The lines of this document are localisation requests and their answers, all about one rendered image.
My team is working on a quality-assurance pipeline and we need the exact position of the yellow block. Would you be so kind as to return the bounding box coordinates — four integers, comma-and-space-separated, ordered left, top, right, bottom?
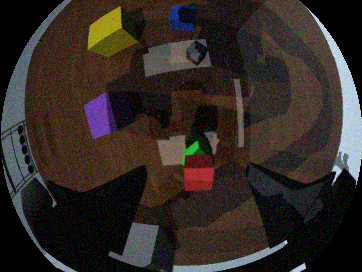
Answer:
88, 7, 138, 56

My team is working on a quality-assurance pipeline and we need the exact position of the red block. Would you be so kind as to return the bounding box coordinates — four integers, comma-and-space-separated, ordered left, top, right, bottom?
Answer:
184, 155, 214, 191

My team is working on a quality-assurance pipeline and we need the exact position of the purple block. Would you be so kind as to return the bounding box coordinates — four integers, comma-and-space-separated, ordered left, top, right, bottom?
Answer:
84, 91, 134, 139

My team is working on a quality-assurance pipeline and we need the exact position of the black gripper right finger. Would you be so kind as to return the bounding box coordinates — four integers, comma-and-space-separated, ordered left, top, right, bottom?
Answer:
245, 161, 335, 249

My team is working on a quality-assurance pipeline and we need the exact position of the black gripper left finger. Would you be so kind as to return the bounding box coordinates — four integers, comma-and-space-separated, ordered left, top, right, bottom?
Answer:
45, 165, 148, 256

